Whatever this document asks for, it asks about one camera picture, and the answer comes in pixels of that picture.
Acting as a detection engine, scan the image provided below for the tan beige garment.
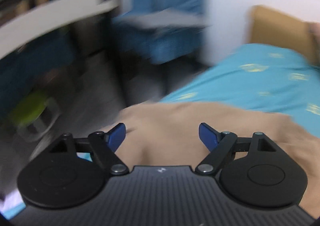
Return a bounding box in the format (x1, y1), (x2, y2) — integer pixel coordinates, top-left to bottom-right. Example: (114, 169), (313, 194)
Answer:
(102, 102), (320, 217)

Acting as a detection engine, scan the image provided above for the turquoise patterned bed sheet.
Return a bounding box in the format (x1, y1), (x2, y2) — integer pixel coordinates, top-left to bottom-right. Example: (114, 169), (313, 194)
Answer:
(1, 44), (319, 225)

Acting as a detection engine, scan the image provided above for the tan wooden headboard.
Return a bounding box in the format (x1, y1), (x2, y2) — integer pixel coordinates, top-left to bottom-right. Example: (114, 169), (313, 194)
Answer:
(248, 5), (319, 66)

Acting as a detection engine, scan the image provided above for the grey seat cushion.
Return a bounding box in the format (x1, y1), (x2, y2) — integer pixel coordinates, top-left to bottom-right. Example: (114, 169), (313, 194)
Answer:
(115, 8), (208, 30)

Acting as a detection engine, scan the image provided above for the blue covered chair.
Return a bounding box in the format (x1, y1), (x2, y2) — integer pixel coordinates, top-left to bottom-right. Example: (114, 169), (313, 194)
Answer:
(113, 0), (208, 65)

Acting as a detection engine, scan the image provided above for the white desk edge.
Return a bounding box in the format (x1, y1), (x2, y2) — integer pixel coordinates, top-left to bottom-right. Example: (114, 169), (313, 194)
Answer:
(1, 0), (119, 58)

